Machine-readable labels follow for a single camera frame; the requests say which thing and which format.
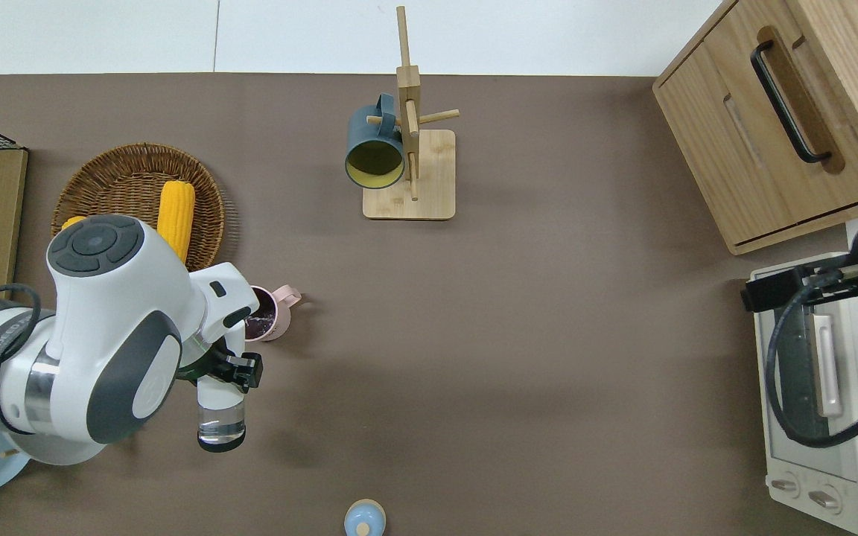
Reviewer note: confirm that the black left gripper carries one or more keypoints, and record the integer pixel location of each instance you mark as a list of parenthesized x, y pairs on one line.
[(196, 366)]

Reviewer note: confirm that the pink mug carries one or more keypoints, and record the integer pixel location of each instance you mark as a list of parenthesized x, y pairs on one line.
[(280, 320)]

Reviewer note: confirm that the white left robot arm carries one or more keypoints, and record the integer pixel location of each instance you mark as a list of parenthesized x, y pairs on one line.
[(101, 320)]

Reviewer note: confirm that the yellow corn cob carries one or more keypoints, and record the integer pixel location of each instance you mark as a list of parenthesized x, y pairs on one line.
[(73, 222), (176, 216)]

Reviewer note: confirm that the brown wicker basket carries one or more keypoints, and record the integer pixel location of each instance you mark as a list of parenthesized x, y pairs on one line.
[(124, 171)]

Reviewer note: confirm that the wooden plate rack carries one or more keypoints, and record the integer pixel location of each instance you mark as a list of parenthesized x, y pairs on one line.
[(9, 452)]

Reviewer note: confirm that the dark blue mug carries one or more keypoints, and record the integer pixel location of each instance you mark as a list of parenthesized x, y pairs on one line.
[(375, 160)]

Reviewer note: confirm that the wooden mug tree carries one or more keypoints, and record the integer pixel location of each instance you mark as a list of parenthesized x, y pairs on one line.
[(429, 186)]

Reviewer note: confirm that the brown table mat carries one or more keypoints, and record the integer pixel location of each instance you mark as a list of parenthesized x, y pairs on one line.
[(511, 335)]

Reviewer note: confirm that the light wooden cabinet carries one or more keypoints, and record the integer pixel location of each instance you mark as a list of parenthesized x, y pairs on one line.
[(697, 134)]

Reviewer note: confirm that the white oven knob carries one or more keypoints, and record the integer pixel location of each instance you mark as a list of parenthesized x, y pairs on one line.
[(824, 499), (785, 485)]

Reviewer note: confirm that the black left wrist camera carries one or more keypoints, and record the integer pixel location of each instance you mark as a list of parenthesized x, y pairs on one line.
[(248, 372)]

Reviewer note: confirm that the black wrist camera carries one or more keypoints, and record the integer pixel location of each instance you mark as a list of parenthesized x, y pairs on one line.
[(771, 289), (248, 372)]

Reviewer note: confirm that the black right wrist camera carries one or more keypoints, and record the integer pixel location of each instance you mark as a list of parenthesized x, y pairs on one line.
[(771, 289)]

